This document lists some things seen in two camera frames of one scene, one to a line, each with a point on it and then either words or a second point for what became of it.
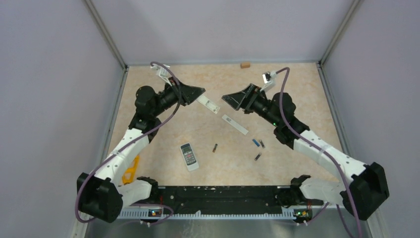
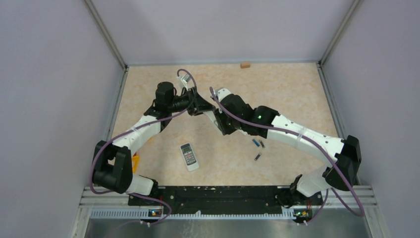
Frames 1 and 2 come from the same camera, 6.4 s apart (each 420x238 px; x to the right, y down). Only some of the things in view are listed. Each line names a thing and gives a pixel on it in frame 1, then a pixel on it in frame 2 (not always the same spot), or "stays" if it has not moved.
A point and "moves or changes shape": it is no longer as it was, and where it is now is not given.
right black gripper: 247,97 to 220,116
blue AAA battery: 256,142 stays
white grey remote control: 189,156 stays
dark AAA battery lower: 257,156 stays
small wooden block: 245,65 stays
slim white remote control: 208,104 moves or changes shape
